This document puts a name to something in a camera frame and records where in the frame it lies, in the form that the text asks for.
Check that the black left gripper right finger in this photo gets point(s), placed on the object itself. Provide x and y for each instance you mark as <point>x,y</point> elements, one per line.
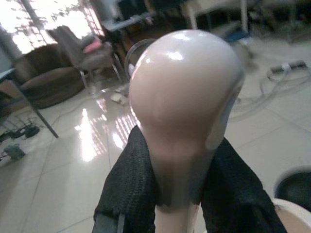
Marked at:
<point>238,199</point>

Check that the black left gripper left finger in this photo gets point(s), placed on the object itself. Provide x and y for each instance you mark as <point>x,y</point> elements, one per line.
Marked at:
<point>128,184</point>

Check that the black round trash bin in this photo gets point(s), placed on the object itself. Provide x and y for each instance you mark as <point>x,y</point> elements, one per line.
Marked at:
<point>296,187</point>

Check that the crumpled paper pile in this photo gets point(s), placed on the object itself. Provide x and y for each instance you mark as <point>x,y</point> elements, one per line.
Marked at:
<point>119,97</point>

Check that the black slanted table leg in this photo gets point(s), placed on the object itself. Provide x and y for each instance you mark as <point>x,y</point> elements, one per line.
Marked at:
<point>48,127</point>

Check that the small green device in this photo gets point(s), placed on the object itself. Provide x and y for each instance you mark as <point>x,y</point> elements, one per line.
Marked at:
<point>14,151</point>

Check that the brown sofa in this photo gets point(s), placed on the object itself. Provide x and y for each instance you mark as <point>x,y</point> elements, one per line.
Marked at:
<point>48,80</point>

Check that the black power strip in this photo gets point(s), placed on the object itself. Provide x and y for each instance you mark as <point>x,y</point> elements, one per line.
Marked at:
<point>286,66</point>

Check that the metal chair with clothes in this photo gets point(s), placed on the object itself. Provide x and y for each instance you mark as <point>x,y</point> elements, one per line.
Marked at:
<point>70,48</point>

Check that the white bin with blue lid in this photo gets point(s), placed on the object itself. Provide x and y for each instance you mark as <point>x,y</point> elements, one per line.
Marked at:
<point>236,36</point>

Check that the white shelf rack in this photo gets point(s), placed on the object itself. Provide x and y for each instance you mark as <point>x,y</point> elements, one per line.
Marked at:
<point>244,17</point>

